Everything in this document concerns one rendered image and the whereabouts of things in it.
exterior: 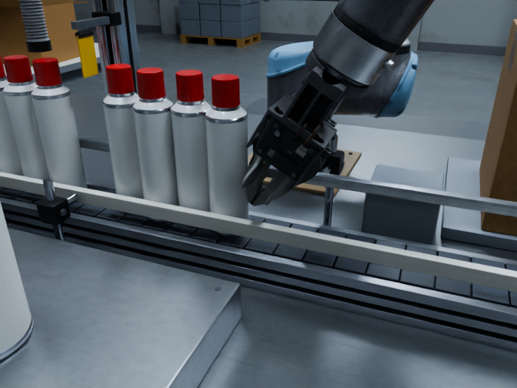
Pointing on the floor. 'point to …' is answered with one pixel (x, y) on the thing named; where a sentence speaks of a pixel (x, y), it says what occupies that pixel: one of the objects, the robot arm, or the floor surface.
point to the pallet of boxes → (220, 21)
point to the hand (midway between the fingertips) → (258, 193)
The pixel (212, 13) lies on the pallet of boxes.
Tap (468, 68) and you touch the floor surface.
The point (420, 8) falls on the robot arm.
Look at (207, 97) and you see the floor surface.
